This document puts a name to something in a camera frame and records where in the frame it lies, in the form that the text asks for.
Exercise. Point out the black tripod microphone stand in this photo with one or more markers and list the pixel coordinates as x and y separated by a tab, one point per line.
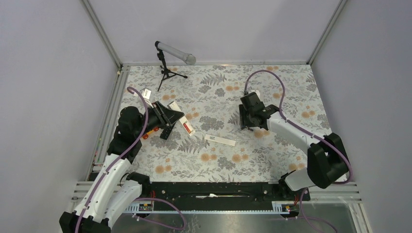
167	73

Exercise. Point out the grey slotted cable duct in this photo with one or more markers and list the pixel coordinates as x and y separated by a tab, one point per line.
209	206

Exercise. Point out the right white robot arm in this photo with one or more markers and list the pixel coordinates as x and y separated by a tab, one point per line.
326	157

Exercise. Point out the black remote control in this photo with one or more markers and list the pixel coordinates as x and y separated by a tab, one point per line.
166	132

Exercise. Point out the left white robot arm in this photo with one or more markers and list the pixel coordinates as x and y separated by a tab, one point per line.
102	206

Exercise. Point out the orange toy car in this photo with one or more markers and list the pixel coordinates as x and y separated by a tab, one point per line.
146	135

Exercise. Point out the aluminium frame post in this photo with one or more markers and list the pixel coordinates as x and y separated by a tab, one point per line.
102	33

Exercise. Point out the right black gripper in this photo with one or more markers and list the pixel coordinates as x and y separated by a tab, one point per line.
243	121

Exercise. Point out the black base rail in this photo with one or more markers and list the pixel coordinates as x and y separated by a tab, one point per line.
254	190

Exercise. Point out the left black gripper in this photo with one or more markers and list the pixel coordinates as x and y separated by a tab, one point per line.
164	115

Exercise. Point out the grey microphone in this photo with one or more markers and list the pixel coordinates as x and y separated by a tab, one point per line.
187	58

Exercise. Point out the floral table mat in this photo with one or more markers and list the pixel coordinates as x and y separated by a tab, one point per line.
210	99

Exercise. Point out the red battery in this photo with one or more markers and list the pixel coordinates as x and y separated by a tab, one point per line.
188	127

